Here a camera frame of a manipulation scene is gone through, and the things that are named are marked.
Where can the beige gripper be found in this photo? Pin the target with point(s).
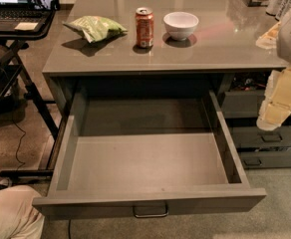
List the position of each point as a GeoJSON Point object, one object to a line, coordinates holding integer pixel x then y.
{"type": "Point", "coordinates": [276, 106]}

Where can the green jalapeno chip bag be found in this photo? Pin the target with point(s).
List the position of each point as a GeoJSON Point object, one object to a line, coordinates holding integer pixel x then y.
{"type": "Point", "coordinates": [96, 28]}

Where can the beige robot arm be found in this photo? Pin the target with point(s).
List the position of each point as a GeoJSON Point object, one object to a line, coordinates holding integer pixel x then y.
{"type": "Point", "coordinates": [283, 46]}

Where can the grey middle right drawer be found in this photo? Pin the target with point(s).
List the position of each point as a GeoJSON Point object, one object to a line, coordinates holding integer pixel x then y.
{"type": "Point", "coordinates": [252, 136]}

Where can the grey lower right drawer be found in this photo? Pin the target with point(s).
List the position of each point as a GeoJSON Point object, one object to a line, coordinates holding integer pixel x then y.
{"type": "Point", "coordinates": [266, 159]}

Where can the open grey top drawer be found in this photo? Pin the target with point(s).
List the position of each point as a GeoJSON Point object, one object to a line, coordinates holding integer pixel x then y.
{"type": "Point", "coordinates": [117, 154]}

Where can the white ceramic bowl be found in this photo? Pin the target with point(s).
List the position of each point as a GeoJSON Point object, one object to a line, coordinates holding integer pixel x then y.
{"type": "Point", "coordinates": [180, 25]}

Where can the orange soda can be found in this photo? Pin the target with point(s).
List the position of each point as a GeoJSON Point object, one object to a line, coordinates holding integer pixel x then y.
{"type": "Point", "coordinates": [144, 27]}

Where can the grey counter cabinet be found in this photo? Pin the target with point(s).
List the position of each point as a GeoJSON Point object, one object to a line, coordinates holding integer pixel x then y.
{"type": "Point", "coordinates": [220, 55]}

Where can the smartphone on stand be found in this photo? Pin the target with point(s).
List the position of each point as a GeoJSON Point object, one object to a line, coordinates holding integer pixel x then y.
{"type": "Point", "coordinates": [46, 5]}

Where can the yellow sticky note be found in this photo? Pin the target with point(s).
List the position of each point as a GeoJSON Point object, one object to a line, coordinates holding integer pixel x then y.
{"type": "Point", "coordinates": [26, 26]}

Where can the black laptop stand cart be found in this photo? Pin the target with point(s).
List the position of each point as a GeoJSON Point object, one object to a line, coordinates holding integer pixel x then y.
{"type": "Point", "coordinates": [12, 67]}

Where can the person's knee in beige trousers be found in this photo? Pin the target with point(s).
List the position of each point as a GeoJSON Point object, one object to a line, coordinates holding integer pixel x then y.
{"type": "Point", "coordinates": [19, 219]}

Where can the metal drawer handle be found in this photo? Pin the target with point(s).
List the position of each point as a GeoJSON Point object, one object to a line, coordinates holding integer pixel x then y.
{"type": "Point", "coordinates": [150, 211]}

